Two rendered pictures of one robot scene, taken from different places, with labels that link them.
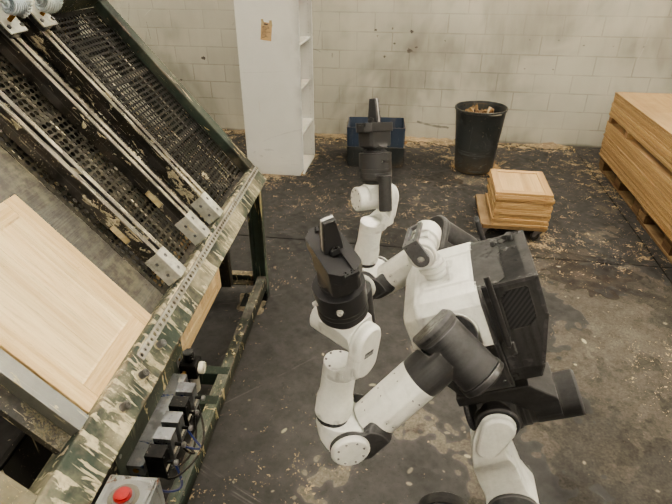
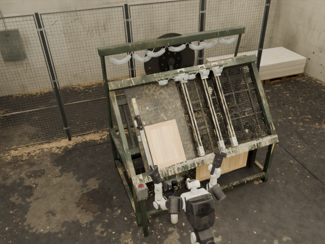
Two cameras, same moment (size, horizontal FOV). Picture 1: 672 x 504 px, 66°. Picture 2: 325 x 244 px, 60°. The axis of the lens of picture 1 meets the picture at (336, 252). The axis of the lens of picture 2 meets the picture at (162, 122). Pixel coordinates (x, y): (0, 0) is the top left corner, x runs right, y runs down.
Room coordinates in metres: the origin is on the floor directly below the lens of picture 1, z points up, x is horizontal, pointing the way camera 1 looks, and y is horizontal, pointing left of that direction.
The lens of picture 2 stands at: (-0.04, -1.76, 3.35)
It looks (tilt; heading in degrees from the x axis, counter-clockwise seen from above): 33 degrees down; 64
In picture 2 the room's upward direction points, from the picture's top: 2 degrees counter-clockwise
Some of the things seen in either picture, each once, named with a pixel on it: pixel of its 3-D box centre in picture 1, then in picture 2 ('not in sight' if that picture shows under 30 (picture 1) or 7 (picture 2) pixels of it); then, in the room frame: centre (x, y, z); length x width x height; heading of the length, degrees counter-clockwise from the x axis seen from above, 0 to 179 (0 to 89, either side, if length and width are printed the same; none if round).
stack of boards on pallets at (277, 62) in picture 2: not in sight; (254, 68); (5.40, 3.59, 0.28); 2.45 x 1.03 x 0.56; 171
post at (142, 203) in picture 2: not in sight; (144, 216); (0.73, 0.47, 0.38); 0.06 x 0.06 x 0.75; 85
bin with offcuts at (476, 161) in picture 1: (477, 138); not in sight; (5.21, -1.44, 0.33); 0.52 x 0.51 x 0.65; 171
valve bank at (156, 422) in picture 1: (178, 418); (173, 185); (1.18, 0.50, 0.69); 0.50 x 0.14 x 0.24; 175
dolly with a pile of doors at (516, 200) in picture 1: (510, 202); not in sight; (3.90, -1.43, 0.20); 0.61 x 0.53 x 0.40; 171
